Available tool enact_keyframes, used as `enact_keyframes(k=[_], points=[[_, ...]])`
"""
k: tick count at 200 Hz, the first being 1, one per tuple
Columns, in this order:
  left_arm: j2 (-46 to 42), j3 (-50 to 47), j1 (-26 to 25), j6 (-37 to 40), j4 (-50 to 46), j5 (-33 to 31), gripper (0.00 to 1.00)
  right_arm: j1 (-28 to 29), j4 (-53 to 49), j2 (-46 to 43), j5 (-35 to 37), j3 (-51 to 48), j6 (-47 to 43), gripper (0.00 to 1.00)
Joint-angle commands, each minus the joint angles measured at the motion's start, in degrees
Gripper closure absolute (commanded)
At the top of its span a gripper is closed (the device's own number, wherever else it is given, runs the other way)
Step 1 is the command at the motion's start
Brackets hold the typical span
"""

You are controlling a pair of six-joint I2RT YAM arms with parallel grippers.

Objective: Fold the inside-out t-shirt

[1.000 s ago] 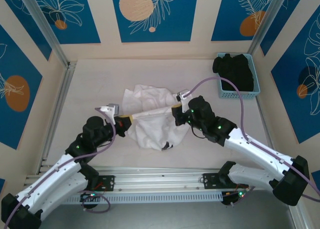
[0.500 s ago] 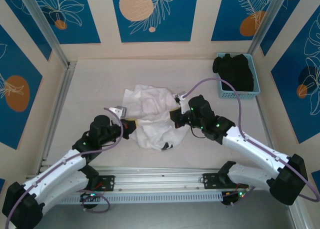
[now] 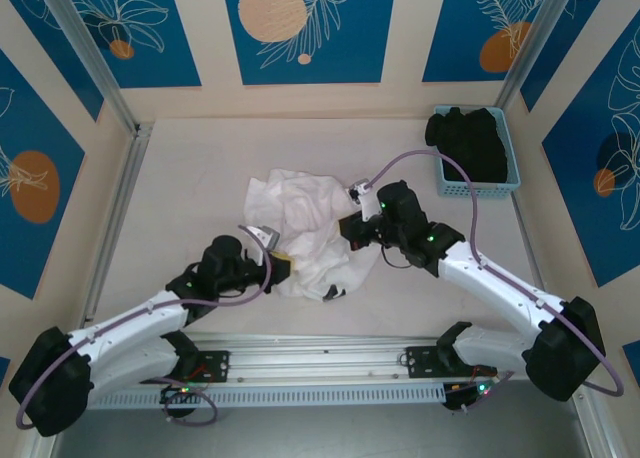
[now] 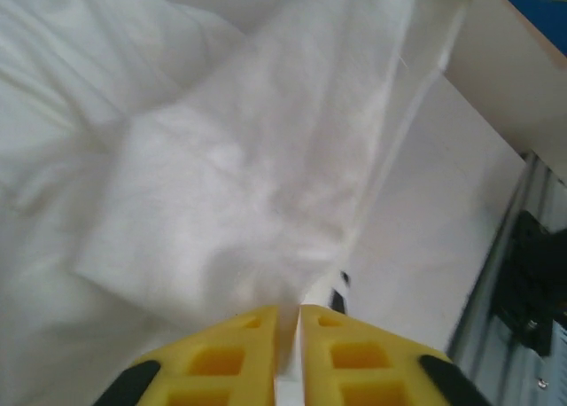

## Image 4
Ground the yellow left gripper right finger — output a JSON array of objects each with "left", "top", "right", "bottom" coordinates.
[{"left": 299, "top": 303, "right": 493, "bottom": 406}]

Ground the blue floral wall panel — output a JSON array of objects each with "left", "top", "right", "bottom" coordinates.
[{"left": 498, "top": 0, "right": 567, "bottom": 68}]

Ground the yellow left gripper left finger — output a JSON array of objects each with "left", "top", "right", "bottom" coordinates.
[{"left": 94, "top": 303, "right": 282, "bottom": 406}]

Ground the white t-shirt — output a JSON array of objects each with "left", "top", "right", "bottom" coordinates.
[{"left": 0, "top": 0, "right": 476, "bottom": 406}]

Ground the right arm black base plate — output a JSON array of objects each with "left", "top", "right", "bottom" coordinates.
[{"left": 502, "top": 209, "right": 567, "bottom": 358}]

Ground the long aluminium base rail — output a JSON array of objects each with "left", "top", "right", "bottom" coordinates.
[{"left": 445, "top": 151, "right": 567, "bottom": 406}]

